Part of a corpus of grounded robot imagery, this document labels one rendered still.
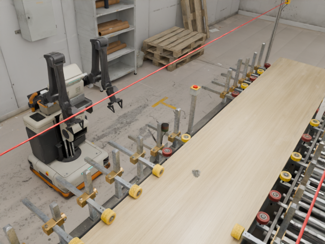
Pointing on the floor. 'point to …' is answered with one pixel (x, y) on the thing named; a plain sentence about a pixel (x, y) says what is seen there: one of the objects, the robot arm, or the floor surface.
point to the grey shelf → (82, 28)
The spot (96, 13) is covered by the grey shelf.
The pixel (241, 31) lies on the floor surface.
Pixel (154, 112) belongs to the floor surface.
